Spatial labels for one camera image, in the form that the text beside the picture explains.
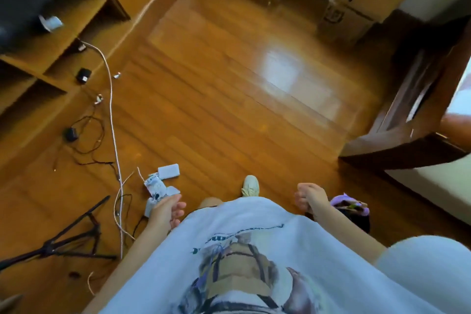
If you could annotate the white mattress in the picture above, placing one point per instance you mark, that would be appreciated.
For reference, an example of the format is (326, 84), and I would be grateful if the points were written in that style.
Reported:
(438, 185)

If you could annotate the person's left hand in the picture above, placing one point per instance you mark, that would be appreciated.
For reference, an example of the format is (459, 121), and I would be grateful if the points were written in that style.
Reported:
(163, 212)

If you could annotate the white power strip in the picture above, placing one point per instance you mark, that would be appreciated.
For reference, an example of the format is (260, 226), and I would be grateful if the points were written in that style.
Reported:
(156, 192)

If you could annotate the cream sneaker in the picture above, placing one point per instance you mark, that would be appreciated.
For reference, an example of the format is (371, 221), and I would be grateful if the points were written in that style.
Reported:
(250, 185)

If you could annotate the person's right fingers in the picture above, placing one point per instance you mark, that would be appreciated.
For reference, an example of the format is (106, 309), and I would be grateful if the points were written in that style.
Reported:
(301, 199)

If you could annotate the person's left thumb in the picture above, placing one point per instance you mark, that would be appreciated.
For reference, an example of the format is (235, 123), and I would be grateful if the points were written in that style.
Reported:
(171, 198)

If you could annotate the purple cloth item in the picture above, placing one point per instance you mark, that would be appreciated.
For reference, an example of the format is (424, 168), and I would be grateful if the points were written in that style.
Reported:
(349, 202)

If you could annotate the dark wooden bed frame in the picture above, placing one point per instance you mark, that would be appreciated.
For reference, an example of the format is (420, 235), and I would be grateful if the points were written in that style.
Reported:
(415, 104)

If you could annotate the white paper tag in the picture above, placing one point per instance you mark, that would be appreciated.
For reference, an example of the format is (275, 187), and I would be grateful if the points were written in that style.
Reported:
(51, 23)

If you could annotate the person's left forearm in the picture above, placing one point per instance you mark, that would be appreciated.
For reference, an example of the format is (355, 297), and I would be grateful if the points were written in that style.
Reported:
(125, 266)

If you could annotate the black bag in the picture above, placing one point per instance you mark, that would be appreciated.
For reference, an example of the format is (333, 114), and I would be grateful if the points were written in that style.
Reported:
(355, 220)

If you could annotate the wooden shelf cabinet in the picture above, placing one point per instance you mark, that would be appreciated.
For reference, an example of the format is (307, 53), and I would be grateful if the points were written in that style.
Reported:
(66, 48)

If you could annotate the black tripod stand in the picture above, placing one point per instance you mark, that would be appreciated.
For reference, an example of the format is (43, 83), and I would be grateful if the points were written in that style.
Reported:
(62, 242)

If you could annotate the person's right forearm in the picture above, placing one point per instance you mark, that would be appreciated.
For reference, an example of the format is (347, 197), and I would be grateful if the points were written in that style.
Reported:
(347, 231)

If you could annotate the person's right hand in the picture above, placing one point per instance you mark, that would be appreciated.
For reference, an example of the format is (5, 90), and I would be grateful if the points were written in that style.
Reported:
(313, 196)

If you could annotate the white charger adapter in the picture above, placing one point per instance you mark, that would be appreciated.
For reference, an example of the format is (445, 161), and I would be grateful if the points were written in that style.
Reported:
(169, 171)

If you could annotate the black power adapter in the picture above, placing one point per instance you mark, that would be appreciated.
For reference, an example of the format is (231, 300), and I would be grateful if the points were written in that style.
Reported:
(84, 75)
(71, 134)

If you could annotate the cardboard box with black print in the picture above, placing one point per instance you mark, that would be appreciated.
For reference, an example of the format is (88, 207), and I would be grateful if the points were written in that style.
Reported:
(342, 23)

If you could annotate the person's leg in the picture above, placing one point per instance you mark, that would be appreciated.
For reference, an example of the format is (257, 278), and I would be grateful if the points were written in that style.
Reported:
(209, 202)

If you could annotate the white printed t-shirt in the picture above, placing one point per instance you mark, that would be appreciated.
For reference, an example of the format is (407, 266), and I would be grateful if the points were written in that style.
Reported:
(257, 262)

